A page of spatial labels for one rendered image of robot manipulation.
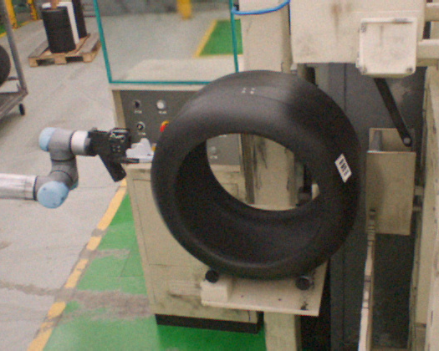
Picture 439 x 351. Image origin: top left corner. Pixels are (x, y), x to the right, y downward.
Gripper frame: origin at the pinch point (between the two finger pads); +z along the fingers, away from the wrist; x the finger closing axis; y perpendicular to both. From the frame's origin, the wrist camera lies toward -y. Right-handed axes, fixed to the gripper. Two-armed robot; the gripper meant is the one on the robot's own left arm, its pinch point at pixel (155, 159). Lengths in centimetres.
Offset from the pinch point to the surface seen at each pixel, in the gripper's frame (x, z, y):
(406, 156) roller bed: 21, 73, 0
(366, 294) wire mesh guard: -23, 66, -19
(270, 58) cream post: 28.5, 28.4, 24.7
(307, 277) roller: -8, 49, -29
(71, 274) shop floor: 98, -98, -136
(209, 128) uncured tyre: -12.4, 20.7, 17.5
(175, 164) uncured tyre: -12.7, 11.1, 6.0
